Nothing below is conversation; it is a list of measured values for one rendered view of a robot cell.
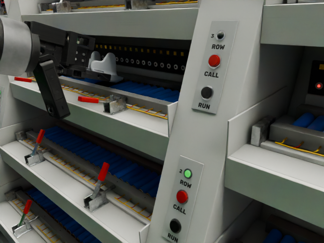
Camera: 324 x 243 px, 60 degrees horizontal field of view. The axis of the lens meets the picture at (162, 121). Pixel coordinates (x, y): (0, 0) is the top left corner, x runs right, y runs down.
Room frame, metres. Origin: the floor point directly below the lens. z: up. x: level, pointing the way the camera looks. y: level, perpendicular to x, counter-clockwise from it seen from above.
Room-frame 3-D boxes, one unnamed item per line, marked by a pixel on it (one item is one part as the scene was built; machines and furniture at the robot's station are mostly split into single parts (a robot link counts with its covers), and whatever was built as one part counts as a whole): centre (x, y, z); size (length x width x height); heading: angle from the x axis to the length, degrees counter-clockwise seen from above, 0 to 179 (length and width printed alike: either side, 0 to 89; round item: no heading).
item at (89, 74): (0.56, 0.16, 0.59); 0.09 x 0.05 x 0.02; 133
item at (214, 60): (0.38, -0.05, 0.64); 0.02 x 0.01 x 0.02; 50
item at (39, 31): (0.53, 0.22, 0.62); 0.12 x 0.08 x 0.09; 140
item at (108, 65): (0.59, 0.13, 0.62); 0.09 x 0.03 x 0.06; 133
